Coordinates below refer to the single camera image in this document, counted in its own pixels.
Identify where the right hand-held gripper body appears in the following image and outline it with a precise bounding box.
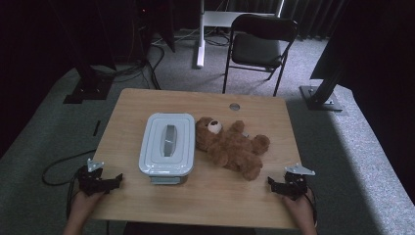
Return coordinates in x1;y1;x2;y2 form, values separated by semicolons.
283;164;316;201

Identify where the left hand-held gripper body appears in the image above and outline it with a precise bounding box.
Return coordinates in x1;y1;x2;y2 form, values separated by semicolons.
76;158;110;197

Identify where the light blue storage box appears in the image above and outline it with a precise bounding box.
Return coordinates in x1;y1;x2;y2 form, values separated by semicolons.
149;173;190;186

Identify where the brown teddy bear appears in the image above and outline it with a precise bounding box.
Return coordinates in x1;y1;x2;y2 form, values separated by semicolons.
194;117;271;182

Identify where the light blue box lid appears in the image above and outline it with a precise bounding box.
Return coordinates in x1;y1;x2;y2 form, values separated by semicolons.
138;113;197;177

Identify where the person's left hand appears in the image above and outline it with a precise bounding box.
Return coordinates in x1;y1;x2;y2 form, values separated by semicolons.
69;191;106;223

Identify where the person's right hand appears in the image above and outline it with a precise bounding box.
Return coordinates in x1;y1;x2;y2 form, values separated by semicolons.
282;192;316;227

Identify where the person's dark clothing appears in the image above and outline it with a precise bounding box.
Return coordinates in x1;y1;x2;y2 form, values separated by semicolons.
122;221;257;235

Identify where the black metal stand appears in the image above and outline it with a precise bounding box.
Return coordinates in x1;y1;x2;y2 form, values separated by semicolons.
299;0;350;113
63;0;115;105

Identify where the black folding chair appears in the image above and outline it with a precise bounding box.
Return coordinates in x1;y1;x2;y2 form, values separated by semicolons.
222;13;300;98

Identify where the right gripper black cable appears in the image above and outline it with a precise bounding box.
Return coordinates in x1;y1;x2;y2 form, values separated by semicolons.
305;185;320;228

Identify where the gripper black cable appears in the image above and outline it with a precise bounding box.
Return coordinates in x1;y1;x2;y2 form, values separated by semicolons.
66;172;82;220
305;185;320;228

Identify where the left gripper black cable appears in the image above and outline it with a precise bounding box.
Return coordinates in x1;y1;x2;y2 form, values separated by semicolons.
66;172;82;220

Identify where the black cable loop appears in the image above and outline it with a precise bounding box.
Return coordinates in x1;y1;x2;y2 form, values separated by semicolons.
41;149;98;187

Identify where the bundle of black floor cables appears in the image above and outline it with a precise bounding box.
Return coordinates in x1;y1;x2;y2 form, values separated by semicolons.
92;30;165;91

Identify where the white desk frame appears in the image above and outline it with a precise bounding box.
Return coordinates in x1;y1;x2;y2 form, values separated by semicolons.
195;0;286;70

